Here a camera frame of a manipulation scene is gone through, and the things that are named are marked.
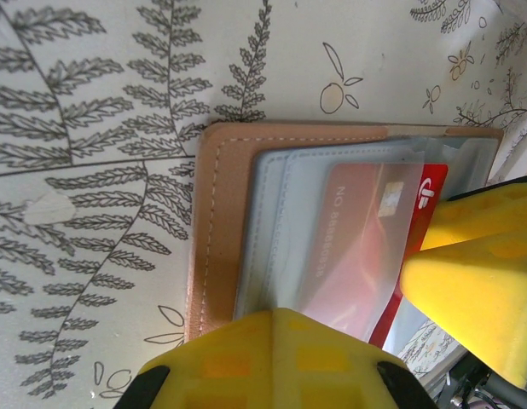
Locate floral print tablecloth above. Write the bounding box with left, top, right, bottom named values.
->
left=0, top=0, right=527, bottom=409

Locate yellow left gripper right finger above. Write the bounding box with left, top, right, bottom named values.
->
left=271, top=309, right=405, bottom=409

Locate wooden tray with cards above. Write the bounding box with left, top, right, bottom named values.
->
left=184, top=121, right=506, bottom=344

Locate red bank card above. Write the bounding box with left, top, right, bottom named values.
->
left=295, top=161, right=450, bottom=346

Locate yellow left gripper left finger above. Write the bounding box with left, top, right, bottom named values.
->
left=146, top=309, right=276, bottom=409

